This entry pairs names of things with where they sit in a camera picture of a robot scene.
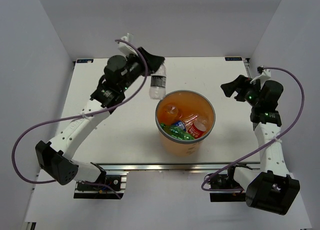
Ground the right blue corner sticker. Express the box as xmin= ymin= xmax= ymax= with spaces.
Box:
xmin=224 ymin=57 xmax=243 ymax=61

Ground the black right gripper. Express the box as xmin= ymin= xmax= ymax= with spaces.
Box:
xmin=220 ymin=75 xmax=263 ymax=107

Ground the small orange bottle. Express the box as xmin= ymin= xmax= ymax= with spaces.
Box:
xmin=164 ymin=104 xmax=183 ymax=119

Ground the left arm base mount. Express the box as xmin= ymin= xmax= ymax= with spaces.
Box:
xmin=73 ymin=171 xmax=128 ymax=200

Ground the orange bin grey rim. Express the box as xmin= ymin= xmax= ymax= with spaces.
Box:
xmin=155 ymin=90 xmax=216 ymax=156

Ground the green plastic bottle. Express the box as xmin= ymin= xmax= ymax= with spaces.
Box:
xmin=160 ymin=123 xmax=195 ymax=141

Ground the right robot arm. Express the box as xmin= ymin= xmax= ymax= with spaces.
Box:
xmin=220 ymin=75 xmax=300 ymax=215

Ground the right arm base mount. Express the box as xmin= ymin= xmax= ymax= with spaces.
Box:
xmin=208 ymin=174 xmax=246 ymax=202

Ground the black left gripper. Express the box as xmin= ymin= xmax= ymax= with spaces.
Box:
xmin=119 ymin=47 xmax=164 ymax=92

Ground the left blue corner sticker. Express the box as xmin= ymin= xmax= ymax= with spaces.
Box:
xmin=76 ymin=59 xmax=94 ymax=64

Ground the clear bottle blue label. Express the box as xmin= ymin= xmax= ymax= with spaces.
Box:
xmin=173 ymin=120 xmax=187 ymax=132

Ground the aluminium front rail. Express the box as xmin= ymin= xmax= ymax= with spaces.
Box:
xmin=89 ymin=162 xmax=263 ymax=171

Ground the aluminium rail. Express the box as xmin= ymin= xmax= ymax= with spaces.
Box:
xmin=89 ymin=162 xmax=263 ymax=171
xmin=243 ymin=58 xmax=251 ymax=78

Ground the clear bottle black label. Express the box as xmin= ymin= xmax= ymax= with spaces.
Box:
xmin=149 ymin=64 xmax=167 ymax=100

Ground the aluminium right side rail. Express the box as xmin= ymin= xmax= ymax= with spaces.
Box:
xmin=243 ymin=58 xmax=251 ymax=78

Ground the clear bottle red label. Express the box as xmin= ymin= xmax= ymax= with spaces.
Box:
xmin=183 ymin=114 xmax=209 ymax=139

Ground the blue corner sticker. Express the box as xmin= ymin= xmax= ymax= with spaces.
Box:
xmin=76 ymin=59 xmax=94 ymax=64
xmin=224 ymin=57 xmax=243 ymax=61

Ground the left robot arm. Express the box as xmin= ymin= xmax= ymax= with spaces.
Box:
xmin=35 ymin=47 xmax=165 ymax=189

